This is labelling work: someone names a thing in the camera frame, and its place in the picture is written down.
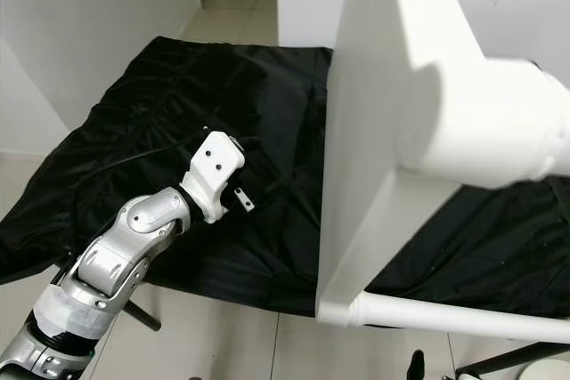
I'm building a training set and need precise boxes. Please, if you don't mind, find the white plastic table top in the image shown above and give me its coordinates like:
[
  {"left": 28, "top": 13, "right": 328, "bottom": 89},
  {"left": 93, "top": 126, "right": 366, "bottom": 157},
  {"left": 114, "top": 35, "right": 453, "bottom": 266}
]
[{"left": 316, "top": 0, "right": 491, "bottom": 327}]

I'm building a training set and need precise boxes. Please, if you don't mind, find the white plastic table leg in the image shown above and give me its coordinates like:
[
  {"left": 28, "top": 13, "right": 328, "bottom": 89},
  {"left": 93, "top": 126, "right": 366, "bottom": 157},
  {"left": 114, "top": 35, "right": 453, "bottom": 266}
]
[
  {"left": 399, "top": 58, "right": 570, "bottom": 190},
  {"left": 352, "top": 294, "right": 570, "bottom": 343}
]

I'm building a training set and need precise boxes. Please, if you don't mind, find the black table cloth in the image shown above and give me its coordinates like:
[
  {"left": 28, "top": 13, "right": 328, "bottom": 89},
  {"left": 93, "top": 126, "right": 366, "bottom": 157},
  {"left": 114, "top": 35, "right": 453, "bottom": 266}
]
[{"left": 0, "top": 36, "right": 570, "bottom": 319}]

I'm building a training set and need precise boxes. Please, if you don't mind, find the dark robot right foot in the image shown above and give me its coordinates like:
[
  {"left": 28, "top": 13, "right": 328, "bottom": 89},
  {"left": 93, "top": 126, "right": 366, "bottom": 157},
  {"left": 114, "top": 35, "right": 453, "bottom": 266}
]
[{"left": 408, "top": 350, "right": 427, "bottom": 380}]

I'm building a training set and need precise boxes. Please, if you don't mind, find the white round floor fan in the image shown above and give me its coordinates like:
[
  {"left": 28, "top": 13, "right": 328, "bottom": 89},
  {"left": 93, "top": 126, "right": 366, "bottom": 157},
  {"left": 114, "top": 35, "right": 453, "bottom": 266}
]
[{"left": 521, "top": 360, "right": 570, "bottom": 380}]

